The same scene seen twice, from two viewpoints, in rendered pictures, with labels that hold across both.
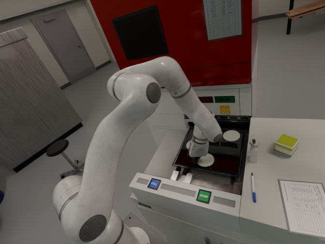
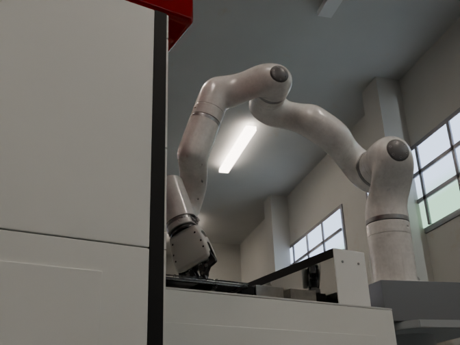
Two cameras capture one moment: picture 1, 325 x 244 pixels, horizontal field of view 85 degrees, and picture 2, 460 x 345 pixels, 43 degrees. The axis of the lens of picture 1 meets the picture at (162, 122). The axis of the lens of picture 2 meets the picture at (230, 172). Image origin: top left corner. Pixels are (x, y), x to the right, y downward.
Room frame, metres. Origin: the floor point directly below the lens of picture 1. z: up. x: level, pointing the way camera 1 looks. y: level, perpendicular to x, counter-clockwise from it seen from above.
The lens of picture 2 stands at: (1.99, 0.51, 0.59)
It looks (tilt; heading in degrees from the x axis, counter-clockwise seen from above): 24 degrees up; 202
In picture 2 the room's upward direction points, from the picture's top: 2 degrees counter-clockwise
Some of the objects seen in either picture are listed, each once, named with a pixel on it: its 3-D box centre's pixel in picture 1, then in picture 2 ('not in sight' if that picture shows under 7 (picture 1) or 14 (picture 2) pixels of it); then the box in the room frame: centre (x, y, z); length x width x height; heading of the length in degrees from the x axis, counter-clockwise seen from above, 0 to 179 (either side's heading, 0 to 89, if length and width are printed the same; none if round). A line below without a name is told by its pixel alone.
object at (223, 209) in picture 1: (181, 197); (281, 303); (0.52, 0.04, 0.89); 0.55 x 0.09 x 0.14; 54
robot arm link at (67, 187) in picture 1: (86, 209); (387, 181); (0.38, 0.34, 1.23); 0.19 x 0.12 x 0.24; 33
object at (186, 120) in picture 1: (214, 124); not in sight; (0.95, -0.34, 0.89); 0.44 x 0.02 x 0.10; 54
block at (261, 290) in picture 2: (174, 177); (265, 292); (0.64, 0.04, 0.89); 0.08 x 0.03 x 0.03; 144
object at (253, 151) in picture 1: (254, 148); not in sight; (0.54, -0.36, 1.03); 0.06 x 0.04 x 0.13; 144
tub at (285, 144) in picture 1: (286, 145); not in sight; (0.52, -0.51, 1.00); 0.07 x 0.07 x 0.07; 28
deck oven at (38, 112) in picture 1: (10, 101); not in sight; (3.35, 2.44, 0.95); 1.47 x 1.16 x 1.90; 128
